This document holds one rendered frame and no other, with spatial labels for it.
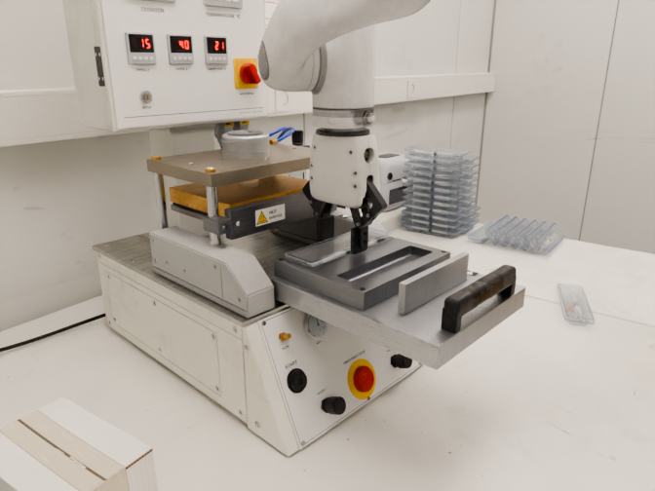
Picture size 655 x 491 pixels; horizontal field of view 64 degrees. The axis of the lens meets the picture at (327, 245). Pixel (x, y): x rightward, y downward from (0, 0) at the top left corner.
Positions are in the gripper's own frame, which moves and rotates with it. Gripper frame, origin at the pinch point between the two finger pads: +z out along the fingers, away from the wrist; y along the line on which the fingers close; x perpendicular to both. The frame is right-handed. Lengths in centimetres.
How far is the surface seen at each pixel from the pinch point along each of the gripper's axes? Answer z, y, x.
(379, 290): 2.8, -12.5, 6.8
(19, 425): 17.6, 14.8, 42.1
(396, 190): 15, 51, -83
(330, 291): 3.6, -7.0, 9.9
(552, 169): 30, 57, -236
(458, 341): 5.7, -23.7, 6.6
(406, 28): -38, 86, -135
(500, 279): 0.9, -23.7, -2.7
